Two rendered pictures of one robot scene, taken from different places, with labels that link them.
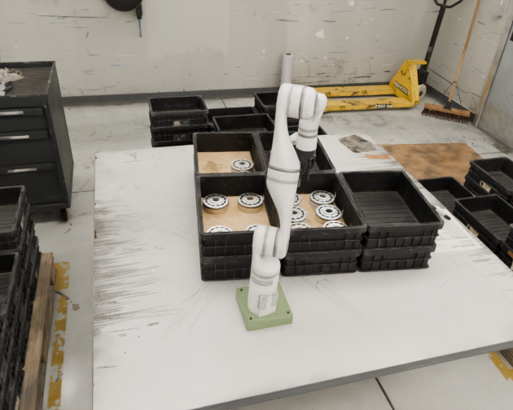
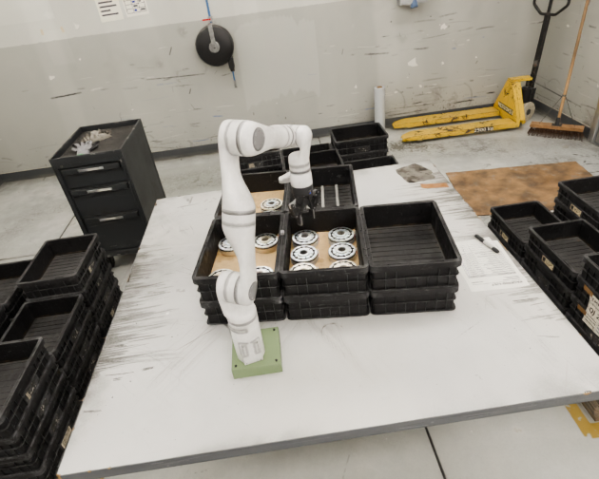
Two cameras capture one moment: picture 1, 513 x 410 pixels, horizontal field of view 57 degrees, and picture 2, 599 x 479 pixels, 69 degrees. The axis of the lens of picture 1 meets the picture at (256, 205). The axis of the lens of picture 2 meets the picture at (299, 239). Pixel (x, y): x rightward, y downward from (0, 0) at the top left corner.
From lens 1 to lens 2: 0.58 m
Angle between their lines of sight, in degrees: 13
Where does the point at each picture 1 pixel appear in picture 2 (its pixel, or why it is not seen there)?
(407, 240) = (420, 279)
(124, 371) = (106, 416)
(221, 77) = (317, 117)
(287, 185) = (238, 228)
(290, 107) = (228, 145)
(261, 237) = (222, 283)
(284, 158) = (230, 200)
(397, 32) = (499, 50)
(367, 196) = (395, 231)
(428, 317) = (438, 369)
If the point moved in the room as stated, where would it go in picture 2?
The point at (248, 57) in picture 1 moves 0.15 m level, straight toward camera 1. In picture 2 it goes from (340, 94) to (339, 99)
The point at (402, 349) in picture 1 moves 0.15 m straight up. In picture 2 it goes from (396, 406) to (396, 372)
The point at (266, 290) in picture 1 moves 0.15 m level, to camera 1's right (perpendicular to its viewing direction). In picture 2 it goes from (243, 338) to (291, 342)
